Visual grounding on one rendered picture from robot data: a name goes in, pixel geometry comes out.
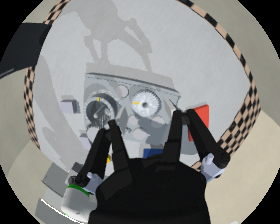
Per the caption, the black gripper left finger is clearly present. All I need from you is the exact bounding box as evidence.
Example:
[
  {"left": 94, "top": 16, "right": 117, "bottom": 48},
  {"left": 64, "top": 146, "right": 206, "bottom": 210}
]
[{"left": 75, "top": 106, "right": 136, "bottom": 195}]

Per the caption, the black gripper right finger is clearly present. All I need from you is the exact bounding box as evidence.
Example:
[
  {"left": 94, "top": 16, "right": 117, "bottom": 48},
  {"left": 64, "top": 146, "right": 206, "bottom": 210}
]
[{"left": 154, "top": 96, "right": 231, "bottom": 188}]

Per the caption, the white toothed gear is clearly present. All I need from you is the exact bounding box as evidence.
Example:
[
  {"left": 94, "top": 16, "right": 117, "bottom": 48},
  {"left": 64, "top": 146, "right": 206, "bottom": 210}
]
[{"left": 131, "top": 89, "right": 159, "bottom": 118}]

